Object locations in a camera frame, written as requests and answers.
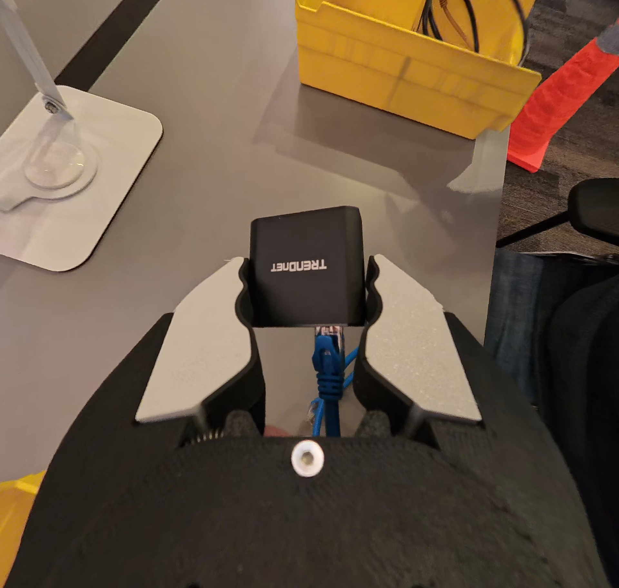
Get person's dark jacket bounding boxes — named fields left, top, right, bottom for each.
left=532, top=259, right=619, bottom=588

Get blue ethernet cable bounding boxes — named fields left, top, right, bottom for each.
left=305, top=326, right=361, bottom=438

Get yellow ethernet cable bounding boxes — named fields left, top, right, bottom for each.
left=433, top=0, right=472, bottom=49

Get black ethernet cable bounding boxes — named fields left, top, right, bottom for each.
left=416, top=0, right=530, bottom=66

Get black network switch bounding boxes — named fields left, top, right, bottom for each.
left=249, top=206, right=366, bottom=328

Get white sign stand base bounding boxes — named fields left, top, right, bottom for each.
left=0, top=85, right=163, bottom=272

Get orange traffic cone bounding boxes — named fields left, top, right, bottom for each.
left=507, top=17, right=619, bottom=173

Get person's blue jeans leg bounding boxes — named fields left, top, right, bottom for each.
left=484, top=250, right=562, bottom=405

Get yellow plastic bin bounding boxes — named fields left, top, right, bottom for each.
left=291, top=0, right=542, bottom=140
left=0, top=471, right=47, bottom=588

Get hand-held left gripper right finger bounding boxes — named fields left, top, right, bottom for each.
left=354, top=253, right=483, bottom=435

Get black chair armrest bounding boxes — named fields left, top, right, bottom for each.
left=496, top=178, right=619, bottom=249

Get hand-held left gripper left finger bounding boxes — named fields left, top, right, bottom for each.
left=135, top=257, right=267, bottom=436

